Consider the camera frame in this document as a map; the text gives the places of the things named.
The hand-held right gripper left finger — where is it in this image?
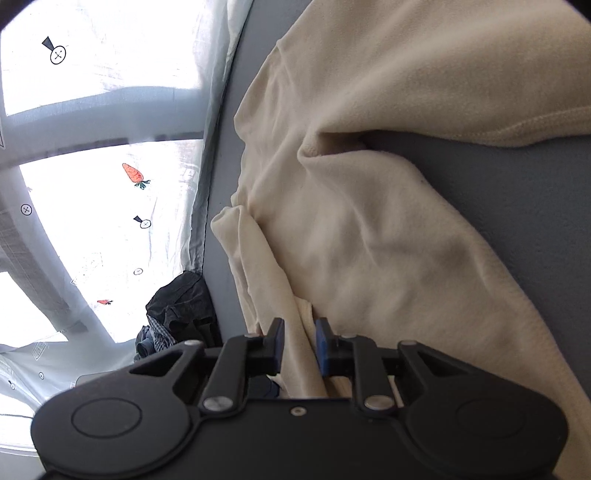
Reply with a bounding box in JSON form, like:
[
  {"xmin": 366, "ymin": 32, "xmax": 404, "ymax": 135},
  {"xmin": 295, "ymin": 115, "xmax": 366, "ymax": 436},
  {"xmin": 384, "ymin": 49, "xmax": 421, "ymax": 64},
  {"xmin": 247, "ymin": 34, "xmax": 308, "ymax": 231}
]
[{"xmin": 128, "ymin": 318, "xmax": 286, "ymax": 413}]

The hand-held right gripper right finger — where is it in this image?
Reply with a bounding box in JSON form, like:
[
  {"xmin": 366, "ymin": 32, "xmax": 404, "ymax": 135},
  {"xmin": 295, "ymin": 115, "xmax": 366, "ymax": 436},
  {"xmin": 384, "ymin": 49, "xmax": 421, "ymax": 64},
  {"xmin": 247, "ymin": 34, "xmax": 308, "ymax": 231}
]
[{"xmin": 315, "ymin": 318, "xmax": 511, "ymax": 411}]

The beige long-sleeve sweater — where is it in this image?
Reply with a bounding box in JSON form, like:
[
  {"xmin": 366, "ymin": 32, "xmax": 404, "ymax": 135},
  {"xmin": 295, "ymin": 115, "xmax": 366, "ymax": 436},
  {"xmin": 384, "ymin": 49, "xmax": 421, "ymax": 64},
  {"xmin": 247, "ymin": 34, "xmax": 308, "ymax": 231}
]
[{"xmin": 210, "ymin": 0, "xmax": 591, "ymax": 480}]

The pile of dark clothes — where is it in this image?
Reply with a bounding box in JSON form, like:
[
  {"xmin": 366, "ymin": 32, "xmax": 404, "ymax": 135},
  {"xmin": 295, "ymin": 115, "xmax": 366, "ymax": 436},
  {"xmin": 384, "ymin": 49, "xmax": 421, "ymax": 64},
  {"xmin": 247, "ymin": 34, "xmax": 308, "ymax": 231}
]
[{"xmin": 134, "ymin": 270, "xmax": 219, "ymax": 363}]

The white carrot-print sheet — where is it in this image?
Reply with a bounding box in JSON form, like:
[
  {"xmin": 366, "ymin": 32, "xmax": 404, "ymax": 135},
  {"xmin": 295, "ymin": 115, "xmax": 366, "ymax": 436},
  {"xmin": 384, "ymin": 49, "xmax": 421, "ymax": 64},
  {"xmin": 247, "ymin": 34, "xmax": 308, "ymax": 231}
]
[{"xmin": 0, "ymin": 0, "xmax": 256, "ymax": 455}]

